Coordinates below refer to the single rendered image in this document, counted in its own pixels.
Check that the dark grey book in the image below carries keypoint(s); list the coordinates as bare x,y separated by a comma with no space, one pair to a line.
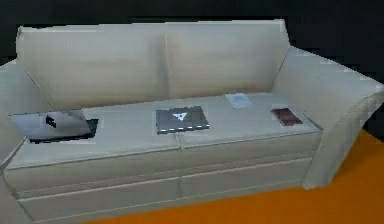
193,121

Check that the dark red phone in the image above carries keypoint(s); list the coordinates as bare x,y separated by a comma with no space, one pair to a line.
286,116

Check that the pale blue flat card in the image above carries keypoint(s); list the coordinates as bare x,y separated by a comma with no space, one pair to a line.
238,100

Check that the beige two-seat sofa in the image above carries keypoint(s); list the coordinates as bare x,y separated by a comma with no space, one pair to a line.
140,156

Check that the silver open laptop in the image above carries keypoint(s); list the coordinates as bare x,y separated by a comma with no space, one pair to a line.
63,126

